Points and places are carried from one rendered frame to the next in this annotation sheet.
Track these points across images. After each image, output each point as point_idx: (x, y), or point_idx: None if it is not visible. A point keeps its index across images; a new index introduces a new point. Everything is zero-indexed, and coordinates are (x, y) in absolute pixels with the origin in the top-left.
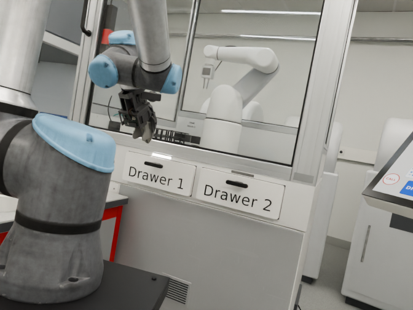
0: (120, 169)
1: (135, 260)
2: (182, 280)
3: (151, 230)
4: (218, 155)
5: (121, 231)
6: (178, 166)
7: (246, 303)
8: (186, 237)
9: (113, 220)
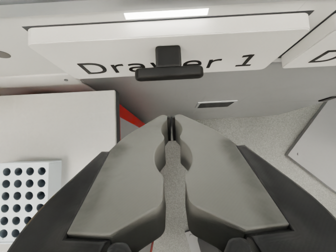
0: (45, 60)
1: (158, 103)
2: (225, 101)
3: (174, 91)
4: None
5: (124, 97)
6: (247, 38)
7: (306, 96)
8: (237, 86)
9: (120, 124)
